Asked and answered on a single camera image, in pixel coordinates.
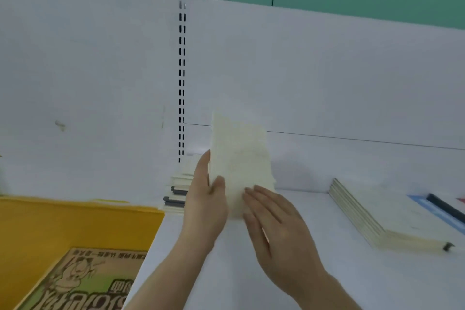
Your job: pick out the white metal shelf board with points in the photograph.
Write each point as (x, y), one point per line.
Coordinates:
(236, 266)

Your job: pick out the white shelf back panel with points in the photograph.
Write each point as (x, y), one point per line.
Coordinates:
(327, 73)

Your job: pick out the stack of cream notebooks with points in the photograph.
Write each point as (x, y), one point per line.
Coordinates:
(392, 208)

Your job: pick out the person's right hand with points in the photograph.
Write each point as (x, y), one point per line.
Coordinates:
(287, 248)

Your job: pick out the green printed cardboard box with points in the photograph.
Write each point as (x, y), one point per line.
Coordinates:
(83, 284)

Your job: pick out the person's right forearm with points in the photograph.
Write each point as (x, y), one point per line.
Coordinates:
(327, 297)

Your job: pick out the white slotted shelf upright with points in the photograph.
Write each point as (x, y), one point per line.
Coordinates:
(185, 84)

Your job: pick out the plain cream notebook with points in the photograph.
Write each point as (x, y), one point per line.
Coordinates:
(239, 146)

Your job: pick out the person's left hand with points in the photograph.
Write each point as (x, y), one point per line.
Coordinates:
(203, 211)

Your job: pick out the person's left forearm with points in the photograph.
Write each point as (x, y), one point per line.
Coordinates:
(167, 280)

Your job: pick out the blue-striped white notebook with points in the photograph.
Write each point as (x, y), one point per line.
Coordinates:
(423, 203)

